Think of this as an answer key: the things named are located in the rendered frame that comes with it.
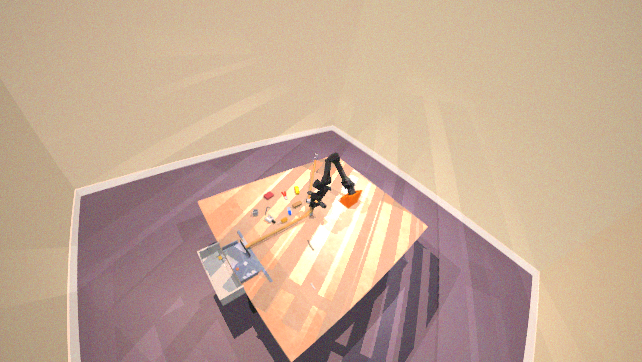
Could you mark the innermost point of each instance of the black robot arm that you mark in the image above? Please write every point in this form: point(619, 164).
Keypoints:
point(326, 178)

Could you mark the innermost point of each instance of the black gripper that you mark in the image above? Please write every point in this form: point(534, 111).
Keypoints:
point(319, 203)

